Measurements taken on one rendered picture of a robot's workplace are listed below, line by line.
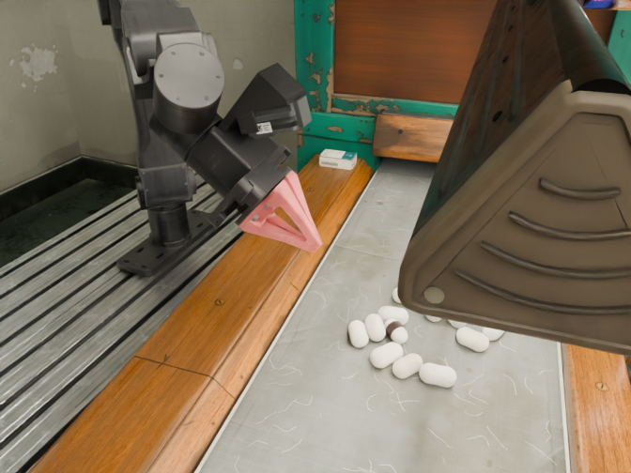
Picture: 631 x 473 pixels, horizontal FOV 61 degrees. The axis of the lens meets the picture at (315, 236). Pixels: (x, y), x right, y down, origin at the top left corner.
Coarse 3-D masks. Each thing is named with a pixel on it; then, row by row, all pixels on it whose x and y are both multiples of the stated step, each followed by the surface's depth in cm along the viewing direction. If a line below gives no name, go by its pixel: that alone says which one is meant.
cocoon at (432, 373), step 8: (424, 368) 53; (432, 368) 53; (440, 368) 53; (448, 368) 53; (424, 376) 53; (432, 376) 52; (440, 376) 52; (448, 376) 52; (432, 384) 53; (440, 384) 52; (448, 384) 52
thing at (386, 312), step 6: (384, 306) 61; (390, 306) 61; (378, 312) 61; (384, 312) 61; (390, 312) 60; (396, 312) 60; (402, 312) 60; (384, 318) 61; (390, 318) 60; (396, 318) 60; (402, 318) 60; (402, 324) 61
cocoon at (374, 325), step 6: (366, 318) 60; (372, 318) 59; (378, 318) 59; (366, 324) 59; (372, 324) 59; (378, 324) 58; (366, 330) 59; (372, 330) 58; (378, 330) 58; (384, 330) 58; (372, 336) 58; (378, 336) 58; (384, 336) 58
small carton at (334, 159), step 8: (328, 152) 95; (336, 152) 95; (344, 152) 95; (352, 152) 95; (320, 160) 94; (328, 160) 94; (336, 160) 93; (344, 160) 93; (352, 160) 93; (344, 168) 94; (352, 168) 94
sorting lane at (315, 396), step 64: (384, 192) 91; (384, 256) 74; (320, 320) 62; (448, 320) 62; (256, 384) 54; (320, 384) 54; (384, 384) 54; (512, 384) 54; (256, 448) 47; (320, 448) 47; (384, 448) 47; (448, 448) 47; (512, 448) 47
